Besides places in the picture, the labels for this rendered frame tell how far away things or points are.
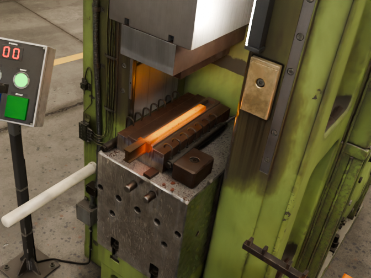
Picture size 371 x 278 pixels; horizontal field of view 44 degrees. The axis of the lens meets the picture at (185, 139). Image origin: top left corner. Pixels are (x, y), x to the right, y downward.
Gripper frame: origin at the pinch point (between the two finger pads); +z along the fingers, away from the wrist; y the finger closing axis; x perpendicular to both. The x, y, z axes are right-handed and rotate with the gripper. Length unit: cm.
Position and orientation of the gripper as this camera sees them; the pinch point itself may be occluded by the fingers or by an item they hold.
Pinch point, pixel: (0, 87)
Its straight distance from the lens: 154.0
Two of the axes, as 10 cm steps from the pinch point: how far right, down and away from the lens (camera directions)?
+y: 9.8, 1.9, -0.9
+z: 1.0, -0.5, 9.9
